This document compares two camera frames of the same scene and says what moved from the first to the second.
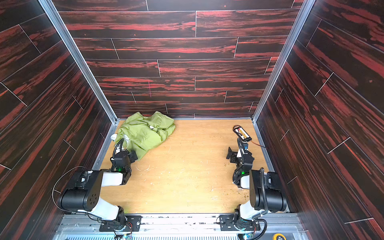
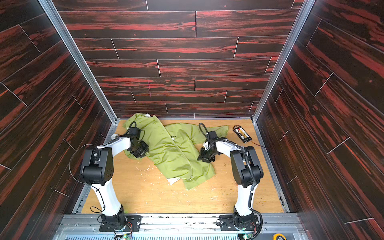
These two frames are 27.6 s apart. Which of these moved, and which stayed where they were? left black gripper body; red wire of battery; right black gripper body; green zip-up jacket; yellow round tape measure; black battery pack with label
Moved: left black gripper body; right black gripper body; green zip-up jacket
Stayed: yellow round tape measure; red wire of battery; black battery pack with label
